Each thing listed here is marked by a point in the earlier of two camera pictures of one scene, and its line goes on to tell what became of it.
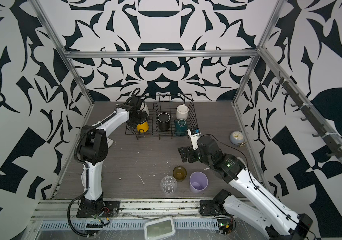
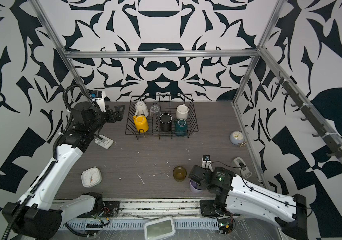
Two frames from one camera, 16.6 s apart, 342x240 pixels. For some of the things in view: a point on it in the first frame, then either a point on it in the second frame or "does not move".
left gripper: (145, 118) -> (117, 114)
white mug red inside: (182, 112) does not move
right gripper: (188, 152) -> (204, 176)
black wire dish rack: (170, 115) does not move
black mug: (163, 119) does not move
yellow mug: (143, 127) does not move
